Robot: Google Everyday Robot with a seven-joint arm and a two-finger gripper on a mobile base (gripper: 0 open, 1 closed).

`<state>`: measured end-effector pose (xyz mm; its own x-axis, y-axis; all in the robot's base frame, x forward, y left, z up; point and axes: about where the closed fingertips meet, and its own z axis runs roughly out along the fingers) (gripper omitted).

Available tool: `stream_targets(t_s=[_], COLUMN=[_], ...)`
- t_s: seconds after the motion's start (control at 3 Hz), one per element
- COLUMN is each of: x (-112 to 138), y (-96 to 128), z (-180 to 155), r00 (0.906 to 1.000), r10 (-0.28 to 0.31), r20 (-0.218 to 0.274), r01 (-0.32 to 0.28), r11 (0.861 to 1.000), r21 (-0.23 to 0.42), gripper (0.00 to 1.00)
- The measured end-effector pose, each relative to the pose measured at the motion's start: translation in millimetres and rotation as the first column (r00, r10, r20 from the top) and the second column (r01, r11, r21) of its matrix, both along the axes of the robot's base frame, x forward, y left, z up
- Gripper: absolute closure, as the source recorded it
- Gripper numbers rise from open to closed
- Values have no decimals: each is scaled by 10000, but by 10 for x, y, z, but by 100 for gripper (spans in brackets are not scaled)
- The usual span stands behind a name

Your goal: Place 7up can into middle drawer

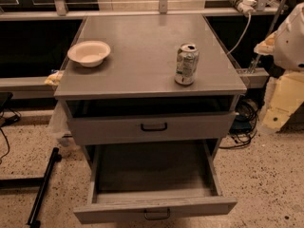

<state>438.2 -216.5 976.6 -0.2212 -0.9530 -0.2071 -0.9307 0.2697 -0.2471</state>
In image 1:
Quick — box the black cable bundle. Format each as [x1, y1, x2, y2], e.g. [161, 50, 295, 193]
[218, 99, 260, 150]

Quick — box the closed grey upper drawer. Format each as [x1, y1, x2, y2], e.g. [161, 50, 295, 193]
[67, 112, 236, 145]

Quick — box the metal frame rail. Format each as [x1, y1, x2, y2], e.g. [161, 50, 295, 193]
[0, 0, 287, 21]

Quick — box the green 7up soda can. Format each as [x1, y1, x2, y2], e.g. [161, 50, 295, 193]
[175, 43, 200, 86]

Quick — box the white power strip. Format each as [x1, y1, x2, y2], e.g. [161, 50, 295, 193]
[228, 0, 256, 16]

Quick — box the black lower drawer handle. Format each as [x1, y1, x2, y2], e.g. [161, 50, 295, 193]
[143, 208, 171, 220]

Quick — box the black upper drawer handle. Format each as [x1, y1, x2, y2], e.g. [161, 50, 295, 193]
[141, 123, 168, 132]

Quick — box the white power cable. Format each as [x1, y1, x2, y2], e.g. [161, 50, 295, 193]
[225, 11, 253, 56]

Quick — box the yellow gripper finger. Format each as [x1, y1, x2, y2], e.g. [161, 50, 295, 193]
[254, 32, 276, 56]
[261, 72, 304, 132]

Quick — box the clear plastic bag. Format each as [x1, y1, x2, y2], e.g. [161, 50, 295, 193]
[47, 102, 71, 147]

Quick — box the grey drawer cabinet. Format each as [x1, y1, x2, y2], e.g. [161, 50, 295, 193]
[55, 14, 246, 154]

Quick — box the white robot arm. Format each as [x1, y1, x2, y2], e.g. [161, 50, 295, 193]
[254, 3, 304, 134]

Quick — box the yellow crumpled sponge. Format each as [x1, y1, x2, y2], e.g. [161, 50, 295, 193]
[45, 70, 64, 86]

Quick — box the black cable at left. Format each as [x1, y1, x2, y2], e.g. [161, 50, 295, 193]
[0, 106, 22, 163]

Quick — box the open grey lower drawer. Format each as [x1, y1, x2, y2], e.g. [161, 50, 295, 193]
[74, 141, 237, 224]

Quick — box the black drawer handle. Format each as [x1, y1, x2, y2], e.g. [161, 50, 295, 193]
[141, 123, 168, 132]
[143, 208, 171, 220]

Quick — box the black floor stand bar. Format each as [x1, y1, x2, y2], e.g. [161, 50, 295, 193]
[27, 147, 62, 228]

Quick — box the white paper bowl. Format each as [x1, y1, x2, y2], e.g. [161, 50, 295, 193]
[67, 41, 111, 67]

